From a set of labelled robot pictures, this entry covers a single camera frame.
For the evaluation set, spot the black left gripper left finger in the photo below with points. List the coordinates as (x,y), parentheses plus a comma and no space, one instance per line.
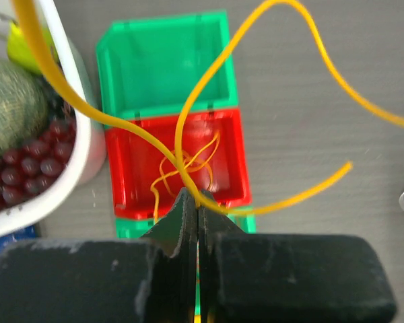
(148,279)

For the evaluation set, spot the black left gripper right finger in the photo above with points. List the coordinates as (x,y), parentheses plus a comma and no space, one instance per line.
(288,277)

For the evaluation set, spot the yellow bin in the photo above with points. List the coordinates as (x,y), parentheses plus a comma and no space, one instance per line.
(198,319)

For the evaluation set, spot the near green bin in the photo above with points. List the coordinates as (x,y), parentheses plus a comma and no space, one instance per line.
(132,229)

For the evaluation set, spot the green bin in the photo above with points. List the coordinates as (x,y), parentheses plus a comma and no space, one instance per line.
(132,229)
(148,67)

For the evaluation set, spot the red bin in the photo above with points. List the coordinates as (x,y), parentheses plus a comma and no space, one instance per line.
(136,165)

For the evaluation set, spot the blue Doritos bag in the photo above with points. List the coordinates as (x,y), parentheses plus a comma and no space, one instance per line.
(28,233)

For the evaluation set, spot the white plastic basket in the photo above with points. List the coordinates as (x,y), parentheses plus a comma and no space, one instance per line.
(89,151)

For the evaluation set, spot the dark toy grapes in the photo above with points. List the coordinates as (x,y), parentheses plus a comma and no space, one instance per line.
(30,169)

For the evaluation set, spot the far green bin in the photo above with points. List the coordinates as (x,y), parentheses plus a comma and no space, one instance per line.
(148,67)

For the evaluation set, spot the green toy melon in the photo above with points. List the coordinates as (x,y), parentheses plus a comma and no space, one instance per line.
(23,106)

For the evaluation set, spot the yellow toy pear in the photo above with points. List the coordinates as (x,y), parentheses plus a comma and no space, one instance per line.
(18,51)

